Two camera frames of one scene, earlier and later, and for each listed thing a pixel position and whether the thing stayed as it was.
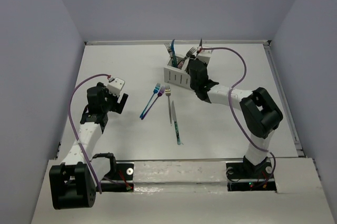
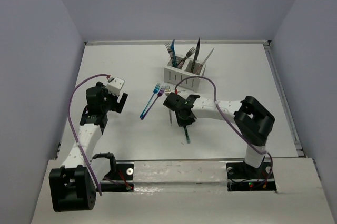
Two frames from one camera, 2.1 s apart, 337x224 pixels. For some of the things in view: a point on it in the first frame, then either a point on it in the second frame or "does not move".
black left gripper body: [110, 102] does not move
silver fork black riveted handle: [189, 53] does not move
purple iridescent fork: [160, 92] does not move
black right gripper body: [192, 57] → [182, 121]
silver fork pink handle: [180, 64] does not move
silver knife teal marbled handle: [175, 120] → [187, 134]
